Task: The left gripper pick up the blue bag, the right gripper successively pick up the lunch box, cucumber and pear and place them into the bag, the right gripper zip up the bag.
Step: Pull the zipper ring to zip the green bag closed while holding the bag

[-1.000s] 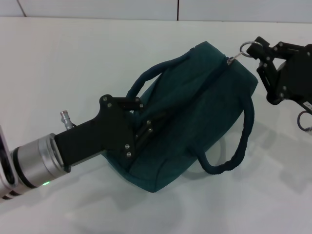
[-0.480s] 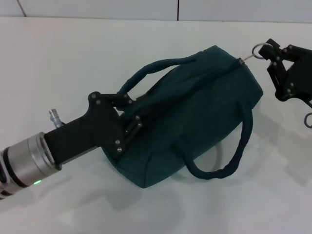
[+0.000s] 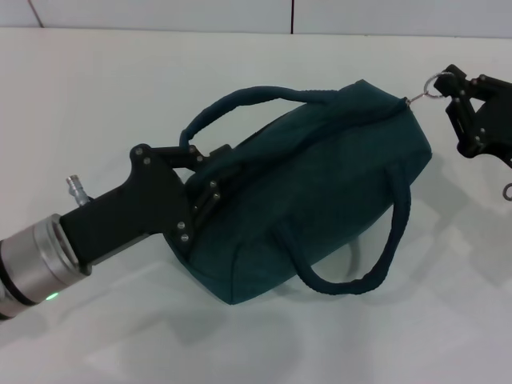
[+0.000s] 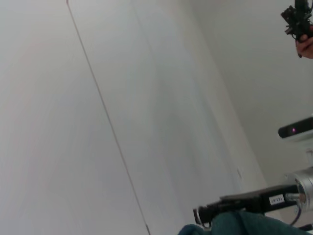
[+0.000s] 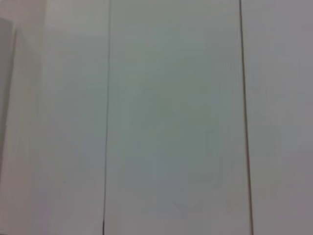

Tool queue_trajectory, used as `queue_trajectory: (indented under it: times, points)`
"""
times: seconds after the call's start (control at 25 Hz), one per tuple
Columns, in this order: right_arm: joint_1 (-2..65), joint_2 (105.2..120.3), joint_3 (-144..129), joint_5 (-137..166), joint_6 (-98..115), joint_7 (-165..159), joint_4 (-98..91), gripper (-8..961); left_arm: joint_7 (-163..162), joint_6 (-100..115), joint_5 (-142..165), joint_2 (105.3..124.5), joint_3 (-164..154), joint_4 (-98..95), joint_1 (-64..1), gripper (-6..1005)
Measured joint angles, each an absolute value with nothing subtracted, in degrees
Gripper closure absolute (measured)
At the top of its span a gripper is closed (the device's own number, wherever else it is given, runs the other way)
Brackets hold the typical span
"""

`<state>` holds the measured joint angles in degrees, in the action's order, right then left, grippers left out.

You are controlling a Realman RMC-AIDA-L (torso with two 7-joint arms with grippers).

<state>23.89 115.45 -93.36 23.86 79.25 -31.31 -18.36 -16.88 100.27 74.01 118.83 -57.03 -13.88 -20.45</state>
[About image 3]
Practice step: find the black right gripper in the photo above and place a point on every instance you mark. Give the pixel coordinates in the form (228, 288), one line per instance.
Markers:
(494, 128)

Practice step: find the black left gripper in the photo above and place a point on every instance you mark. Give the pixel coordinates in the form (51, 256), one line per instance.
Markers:
(136, 216)

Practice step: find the dark teal insulated lunch bag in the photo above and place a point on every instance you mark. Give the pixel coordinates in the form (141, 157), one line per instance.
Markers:
(304, 192)

